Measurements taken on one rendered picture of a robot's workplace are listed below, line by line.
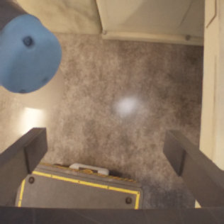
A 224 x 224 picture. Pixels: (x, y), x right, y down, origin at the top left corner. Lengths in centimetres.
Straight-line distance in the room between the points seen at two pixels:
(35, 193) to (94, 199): 34
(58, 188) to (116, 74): 88
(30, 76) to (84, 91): 110
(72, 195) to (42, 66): 85
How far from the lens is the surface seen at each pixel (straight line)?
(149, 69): 129
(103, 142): 120
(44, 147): 17
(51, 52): 18
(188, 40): 141
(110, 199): 93
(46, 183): 101
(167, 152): 17
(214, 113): 56
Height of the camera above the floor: 118
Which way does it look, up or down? 81 degrees down
